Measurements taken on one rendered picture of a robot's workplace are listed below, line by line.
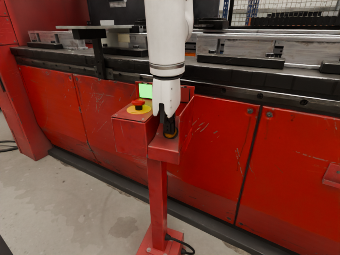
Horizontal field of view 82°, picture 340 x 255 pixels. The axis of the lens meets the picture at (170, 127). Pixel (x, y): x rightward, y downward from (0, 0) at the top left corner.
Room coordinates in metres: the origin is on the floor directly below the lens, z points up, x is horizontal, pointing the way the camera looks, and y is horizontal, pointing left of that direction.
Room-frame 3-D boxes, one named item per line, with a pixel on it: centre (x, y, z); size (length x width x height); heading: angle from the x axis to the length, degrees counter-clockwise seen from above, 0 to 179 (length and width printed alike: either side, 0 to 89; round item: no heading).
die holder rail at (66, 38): (1.36, 0.73, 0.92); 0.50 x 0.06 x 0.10; 60
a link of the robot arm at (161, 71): (0.49, 0.01, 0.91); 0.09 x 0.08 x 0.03; 161
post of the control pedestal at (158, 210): (0.53, 0.04, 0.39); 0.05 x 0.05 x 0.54; 71
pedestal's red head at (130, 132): (0.53, 0.04, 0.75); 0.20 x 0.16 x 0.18; 71
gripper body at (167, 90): (0.49, 0.01, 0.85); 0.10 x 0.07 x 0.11; 161
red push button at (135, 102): (0.54, 0.09, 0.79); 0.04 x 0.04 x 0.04
